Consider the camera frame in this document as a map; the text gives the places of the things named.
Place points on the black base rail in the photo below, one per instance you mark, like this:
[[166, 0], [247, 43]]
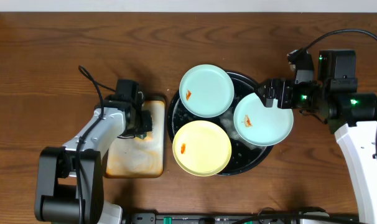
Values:
[[267, 215]]

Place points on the light blue plate top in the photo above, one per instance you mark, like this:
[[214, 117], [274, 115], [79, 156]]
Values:
[[206, 90]]

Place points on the round black tray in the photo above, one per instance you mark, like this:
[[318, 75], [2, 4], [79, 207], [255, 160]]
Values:
[[244, 156]]

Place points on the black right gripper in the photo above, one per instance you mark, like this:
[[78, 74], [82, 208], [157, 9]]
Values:
[[277, 93]]

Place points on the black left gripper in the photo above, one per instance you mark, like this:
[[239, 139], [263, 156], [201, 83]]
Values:
[[145, 121]]

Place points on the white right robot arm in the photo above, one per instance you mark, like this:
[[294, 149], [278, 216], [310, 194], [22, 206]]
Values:
[[329, 92]]

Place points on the rectangular soapy black tray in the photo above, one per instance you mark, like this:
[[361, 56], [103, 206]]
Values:
[[128, 158]]

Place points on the yellow plate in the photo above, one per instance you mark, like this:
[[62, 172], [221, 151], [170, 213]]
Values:
[[202, 148]]

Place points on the light blue plate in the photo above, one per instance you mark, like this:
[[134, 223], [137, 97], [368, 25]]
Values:
[[260, 125], [206, 90]]

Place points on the orange green scrub sponge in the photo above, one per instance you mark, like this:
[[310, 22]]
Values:
[[148, 136]]

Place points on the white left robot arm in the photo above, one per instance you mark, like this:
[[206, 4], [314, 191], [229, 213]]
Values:
[[70, 177]]

